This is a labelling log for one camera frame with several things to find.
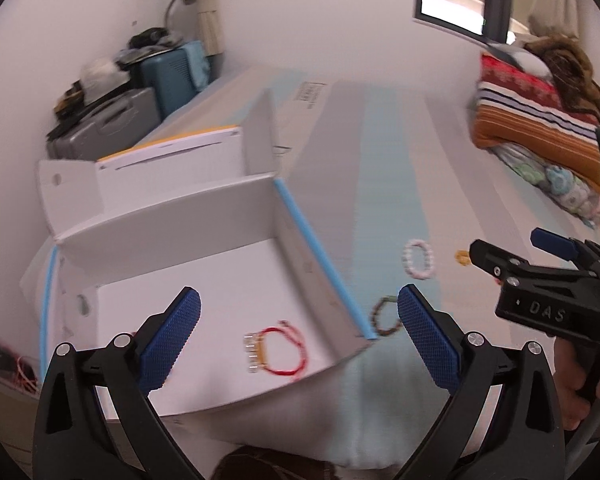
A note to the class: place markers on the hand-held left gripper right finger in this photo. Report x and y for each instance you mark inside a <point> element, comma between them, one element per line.
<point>427,340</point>

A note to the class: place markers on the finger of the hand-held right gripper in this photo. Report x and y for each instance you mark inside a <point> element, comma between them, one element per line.
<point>490,257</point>
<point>550,240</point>

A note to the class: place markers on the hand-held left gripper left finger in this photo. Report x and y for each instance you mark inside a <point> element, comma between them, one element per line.
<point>167,340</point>

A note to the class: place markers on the small white pearl beads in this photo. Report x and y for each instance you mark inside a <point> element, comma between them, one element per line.
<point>250,352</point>

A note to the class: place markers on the blue and yellow cardboard box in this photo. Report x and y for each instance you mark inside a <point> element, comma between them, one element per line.
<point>205,210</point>

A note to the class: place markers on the person's right hand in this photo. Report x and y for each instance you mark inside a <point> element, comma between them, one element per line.
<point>567,375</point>

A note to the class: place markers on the floral quilt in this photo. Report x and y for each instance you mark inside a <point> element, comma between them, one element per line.
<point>555,180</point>

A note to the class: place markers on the red and orange striped pillow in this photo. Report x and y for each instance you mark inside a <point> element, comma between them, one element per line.
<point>530,110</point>

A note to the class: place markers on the striped blue and grey bedsheet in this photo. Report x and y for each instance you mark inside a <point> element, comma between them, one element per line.
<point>380,185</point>

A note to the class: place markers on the brown fur garment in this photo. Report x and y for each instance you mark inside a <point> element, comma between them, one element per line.
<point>570,70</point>

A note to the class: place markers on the grey pillow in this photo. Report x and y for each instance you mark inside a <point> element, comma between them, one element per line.
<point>525,60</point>

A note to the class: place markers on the grey suitcase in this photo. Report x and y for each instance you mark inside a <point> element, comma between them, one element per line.
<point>105,125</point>

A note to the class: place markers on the beige curtain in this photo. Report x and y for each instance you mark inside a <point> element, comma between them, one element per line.
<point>209,15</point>
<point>547,15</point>

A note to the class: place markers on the teal suitcase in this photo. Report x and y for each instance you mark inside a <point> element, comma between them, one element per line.
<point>172,80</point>

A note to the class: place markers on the white plastic bag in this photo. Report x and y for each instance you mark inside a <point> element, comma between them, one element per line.
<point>100,70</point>

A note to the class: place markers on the dark bag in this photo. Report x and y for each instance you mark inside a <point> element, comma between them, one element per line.
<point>147,40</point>

